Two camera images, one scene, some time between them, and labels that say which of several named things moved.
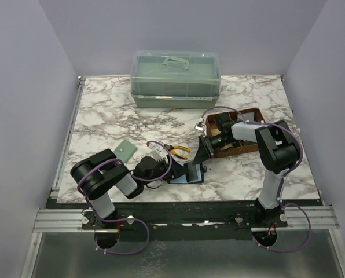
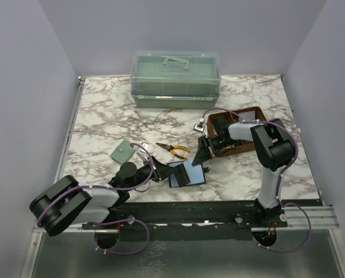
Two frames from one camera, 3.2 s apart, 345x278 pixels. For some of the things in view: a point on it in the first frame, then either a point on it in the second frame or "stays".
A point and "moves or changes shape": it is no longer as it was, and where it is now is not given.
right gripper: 205,151 stays
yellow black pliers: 172,147 stays
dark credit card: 192,174 moves or changes shape
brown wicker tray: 251,114 stays
